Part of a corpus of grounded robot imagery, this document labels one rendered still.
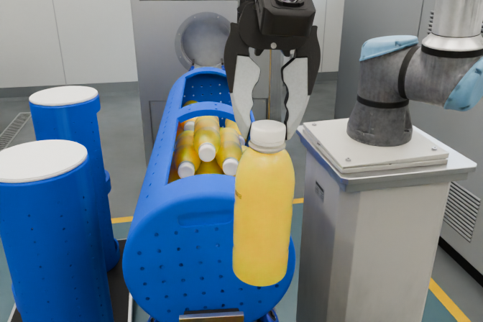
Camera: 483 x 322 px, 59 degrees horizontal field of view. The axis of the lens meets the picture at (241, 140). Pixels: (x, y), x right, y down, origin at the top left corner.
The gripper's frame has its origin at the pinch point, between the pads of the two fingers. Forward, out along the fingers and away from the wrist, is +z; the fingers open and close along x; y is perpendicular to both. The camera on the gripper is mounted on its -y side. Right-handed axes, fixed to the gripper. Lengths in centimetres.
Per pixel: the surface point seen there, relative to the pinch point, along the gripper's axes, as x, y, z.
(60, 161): 50, 72, 29
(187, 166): 12, 49, 22
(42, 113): 77, 128, 28
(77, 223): 46, 69, 47
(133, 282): 18.7, 15.9, 30.3
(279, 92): -24, 158, 22
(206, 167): 8, 55, 24
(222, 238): 4.4, 15.5, 21.8
